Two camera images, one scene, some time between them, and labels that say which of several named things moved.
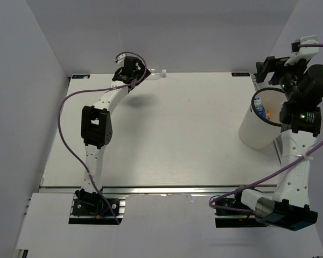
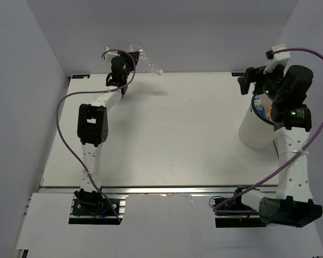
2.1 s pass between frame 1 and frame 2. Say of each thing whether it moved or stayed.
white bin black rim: stayed
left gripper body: moved
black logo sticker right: stayed
